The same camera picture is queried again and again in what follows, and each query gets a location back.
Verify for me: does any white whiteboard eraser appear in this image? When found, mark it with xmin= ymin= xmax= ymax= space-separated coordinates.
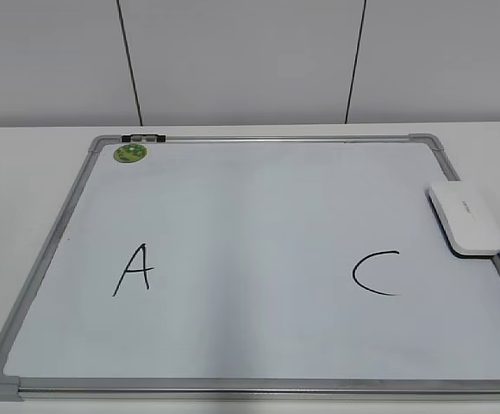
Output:
xmin=426 ymin=181 xmax=500 ymax=258

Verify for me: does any grey framed whiteboard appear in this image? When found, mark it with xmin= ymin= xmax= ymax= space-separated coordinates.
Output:
xmin=0 ymin=135 xmax=500 ymax=401

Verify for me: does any green round magnet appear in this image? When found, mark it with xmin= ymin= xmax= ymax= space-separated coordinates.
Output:
xmin=113 ymin=144 xmax=147 ymax=164

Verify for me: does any black silver frame clip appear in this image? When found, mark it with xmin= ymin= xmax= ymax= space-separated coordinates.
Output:
xmin=121 ymin=134 xmax=166 ymax=143

